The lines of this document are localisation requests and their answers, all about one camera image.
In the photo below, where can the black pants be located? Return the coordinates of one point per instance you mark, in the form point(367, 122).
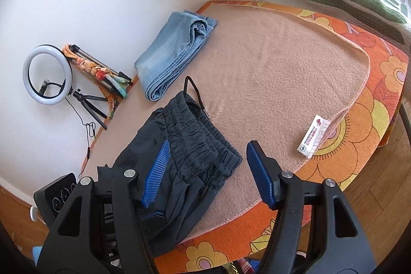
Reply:
point(192, 145)

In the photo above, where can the pink fleece blanket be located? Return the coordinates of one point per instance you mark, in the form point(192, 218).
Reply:
point(273, 75)

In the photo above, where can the folded blue jeans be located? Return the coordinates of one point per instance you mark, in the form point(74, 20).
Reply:
point(170, 52)

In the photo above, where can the folded silver tripod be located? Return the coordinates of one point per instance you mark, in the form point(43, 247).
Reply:
point(93, 59)

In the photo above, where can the colourful cloth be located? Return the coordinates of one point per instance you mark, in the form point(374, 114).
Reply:
point(247, 267)

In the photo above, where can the orange patterned scarf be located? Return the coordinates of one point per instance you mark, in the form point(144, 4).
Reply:
point(85, 63)

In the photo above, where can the black mini tripod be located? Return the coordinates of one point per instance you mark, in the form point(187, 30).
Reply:
point(78, 96)

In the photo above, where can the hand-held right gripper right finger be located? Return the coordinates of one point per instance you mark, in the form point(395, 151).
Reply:
point(261, 174)

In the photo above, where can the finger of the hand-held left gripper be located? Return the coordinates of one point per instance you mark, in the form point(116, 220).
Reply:
point(152, 215)

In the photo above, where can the orange floral bed sheet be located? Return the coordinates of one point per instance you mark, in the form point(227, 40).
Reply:
point(359, 139)

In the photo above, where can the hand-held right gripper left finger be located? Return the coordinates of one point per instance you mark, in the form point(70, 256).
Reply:
point(155, 174)

